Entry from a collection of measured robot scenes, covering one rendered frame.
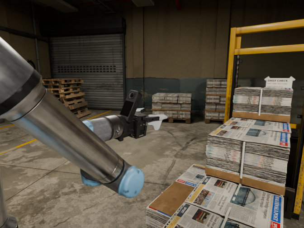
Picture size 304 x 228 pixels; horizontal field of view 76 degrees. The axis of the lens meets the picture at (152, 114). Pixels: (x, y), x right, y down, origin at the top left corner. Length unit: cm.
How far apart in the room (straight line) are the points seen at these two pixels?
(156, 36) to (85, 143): 747
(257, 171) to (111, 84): 746
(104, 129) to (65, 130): 23
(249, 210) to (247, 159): 24
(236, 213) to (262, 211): 11
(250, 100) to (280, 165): 67
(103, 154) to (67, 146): 8
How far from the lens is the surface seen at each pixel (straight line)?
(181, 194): 143
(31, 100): 34
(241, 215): 96
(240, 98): 165
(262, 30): 221
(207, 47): 757
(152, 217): 131
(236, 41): 229
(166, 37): 772
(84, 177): 62
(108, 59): 824
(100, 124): 58
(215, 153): 113
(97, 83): 847
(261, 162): 109
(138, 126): 68
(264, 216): 98
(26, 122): 36
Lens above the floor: 138
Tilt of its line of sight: 11 degrees down
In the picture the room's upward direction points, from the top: straight up
